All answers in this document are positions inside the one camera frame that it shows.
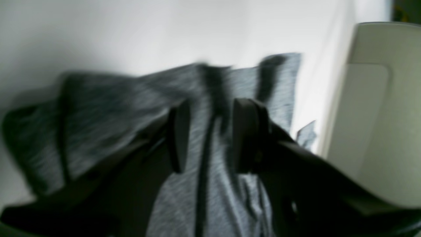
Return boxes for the grey long-sleeve t-shirt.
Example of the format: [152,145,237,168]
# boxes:
[3,53,301,237]

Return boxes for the grey side table panel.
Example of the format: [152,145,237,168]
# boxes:
[322,22,421,207]

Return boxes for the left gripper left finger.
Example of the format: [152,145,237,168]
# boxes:
[1,100,191,237]

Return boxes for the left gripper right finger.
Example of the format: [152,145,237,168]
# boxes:
[233,98,420,237]

